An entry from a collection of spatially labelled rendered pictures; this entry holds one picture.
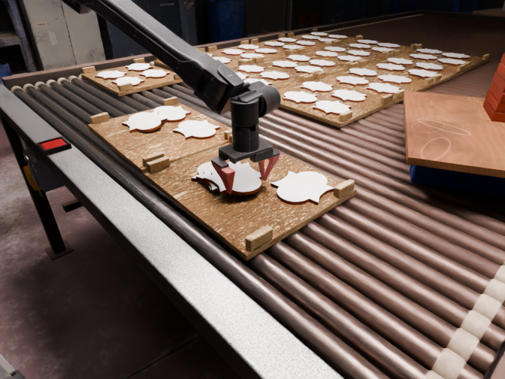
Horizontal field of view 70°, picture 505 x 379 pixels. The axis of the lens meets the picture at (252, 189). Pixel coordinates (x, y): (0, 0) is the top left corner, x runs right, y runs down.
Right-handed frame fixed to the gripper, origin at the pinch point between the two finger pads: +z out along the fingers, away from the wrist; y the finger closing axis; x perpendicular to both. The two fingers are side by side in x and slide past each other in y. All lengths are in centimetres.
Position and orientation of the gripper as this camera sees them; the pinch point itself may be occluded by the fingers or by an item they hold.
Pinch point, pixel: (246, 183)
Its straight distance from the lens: 81.7
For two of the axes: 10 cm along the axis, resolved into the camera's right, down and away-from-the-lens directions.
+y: -8.2, 3.1, -4.8
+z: 0.2, 8.5, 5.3
